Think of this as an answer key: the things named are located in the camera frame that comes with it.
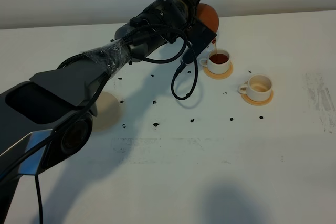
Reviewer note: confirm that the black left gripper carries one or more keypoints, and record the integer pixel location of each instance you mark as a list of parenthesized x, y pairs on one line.
[(180, 14)]

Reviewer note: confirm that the brown clay teapot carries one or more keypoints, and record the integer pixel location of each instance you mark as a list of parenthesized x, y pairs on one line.
[(208, 16)]

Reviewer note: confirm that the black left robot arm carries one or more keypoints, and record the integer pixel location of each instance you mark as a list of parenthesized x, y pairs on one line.
[(48, 118)]

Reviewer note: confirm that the beige round teapot coaster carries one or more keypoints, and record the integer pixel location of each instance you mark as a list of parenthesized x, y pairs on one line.
[(109, 112)]

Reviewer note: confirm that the far white teacup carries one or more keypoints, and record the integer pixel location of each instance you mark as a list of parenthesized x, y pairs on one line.
[(217, 61)]

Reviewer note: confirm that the white teacup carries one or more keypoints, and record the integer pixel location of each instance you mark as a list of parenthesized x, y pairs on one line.
[(258, 88), (217, 61)]

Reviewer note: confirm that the far orange cup coaster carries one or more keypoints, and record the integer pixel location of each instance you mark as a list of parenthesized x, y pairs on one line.
[(219, 76)]

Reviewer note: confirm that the near white teacup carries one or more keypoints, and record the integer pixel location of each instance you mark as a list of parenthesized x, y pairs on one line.
[(258, 88)]

